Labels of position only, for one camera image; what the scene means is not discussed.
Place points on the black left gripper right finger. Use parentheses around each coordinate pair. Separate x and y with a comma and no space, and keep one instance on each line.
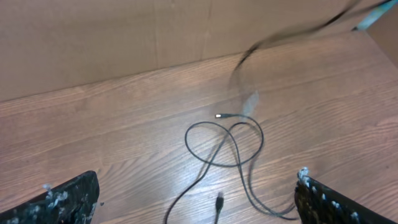
(318,204)

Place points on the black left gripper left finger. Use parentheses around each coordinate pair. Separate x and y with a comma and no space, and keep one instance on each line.
(72,202)

